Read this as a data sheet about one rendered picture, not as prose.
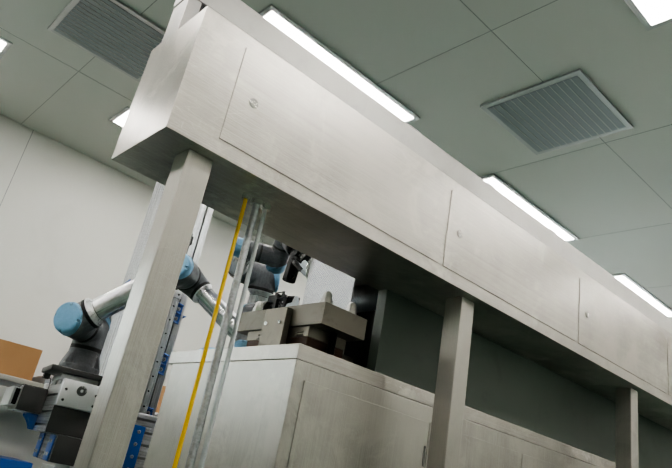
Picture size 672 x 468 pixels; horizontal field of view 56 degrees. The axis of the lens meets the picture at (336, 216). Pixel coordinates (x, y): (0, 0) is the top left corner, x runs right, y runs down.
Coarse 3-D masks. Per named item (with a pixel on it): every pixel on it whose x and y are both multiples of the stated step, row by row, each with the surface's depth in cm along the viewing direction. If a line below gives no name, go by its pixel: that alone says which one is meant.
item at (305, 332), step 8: (296, 328) 173; (304, 328) 170; (312, 328) 170; (248, 336) 188; (256, 336) 185; (288, 336) 174; (296, 336) 171; (304, 336) 169; (312, 336) 169; (320, 336) 171; (328, 336) 173; (248, 344) 187; (256, 344) 184; (304, 344) 168; (312, 344) 169; (320, 344) 171; (336, 344) 174; (344, 344) 176; (336, 352) 174
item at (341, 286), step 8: (312, 280) 208; (320, 280) 205; (328, 280) 202; (336, 280) 199; (344, 280) 196; (352, 280) 193; (312, 288) 207; (320, 288) 204; (328, 288) 200; (336, 288) 198; (344, 288) 195; (352, 288) 192; (304, 296) 208; (312, 296) 205; (320, 296) 202; (336, 296) 196; (344, 296) 193; (352, 296) 191; (336, 304) 194; (344, 304) 192
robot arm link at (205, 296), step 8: (200, 280) 244; (192, 288) 242; (200, 288) 242; (208, 288) 244; (192, 296) 243; (200, 296) 242; (208, 296) 242; (216, 296) 243; (200, 304) 243; (208, 304) 240; (224, 304) 241; (208, 312) 241; (216, 320) 239; (232, 320) 236; (232, 328) 235
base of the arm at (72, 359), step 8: (72, 344) 239; (80, 344) 238; (72, 352) 237; (80, 352) 237; (88, 352) 238; (96, 352) 240; (64, 360) 235; (72, 360) 235; (80, 360) 235; (88, 360) 236; (96, 360) 240; (72, 368) 233; (80, 368) 233; (88, 368) 235; (96, 368) 240
